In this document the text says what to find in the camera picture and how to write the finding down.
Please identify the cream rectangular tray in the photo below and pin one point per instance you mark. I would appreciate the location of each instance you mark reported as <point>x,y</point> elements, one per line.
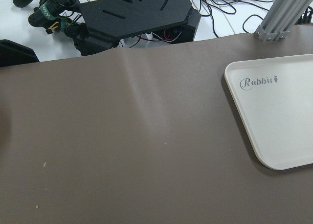
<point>274,98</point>

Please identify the black plate stand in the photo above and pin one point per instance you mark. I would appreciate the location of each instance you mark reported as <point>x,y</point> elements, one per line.
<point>106,22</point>

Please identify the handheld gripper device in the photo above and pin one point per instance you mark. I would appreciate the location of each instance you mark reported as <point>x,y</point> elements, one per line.
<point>55,16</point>

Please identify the aluminium frame post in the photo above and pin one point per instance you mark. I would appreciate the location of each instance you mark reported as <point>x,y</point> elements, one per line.
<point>279,20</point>

